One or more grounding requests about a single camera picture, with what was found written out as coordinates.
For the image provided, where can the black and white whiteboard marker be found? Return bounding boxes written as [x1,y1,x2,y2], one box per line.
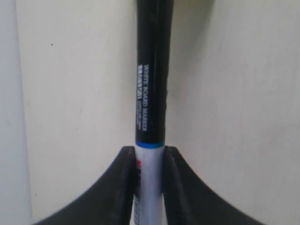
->
[134,0,174,225]

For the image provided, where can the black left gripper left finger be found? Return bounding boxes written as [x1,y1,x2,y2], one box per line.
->
[37,146,136,225]

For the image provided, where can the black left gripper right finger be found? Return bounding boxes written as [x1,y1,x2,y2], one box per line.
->
[161,145,300,225]

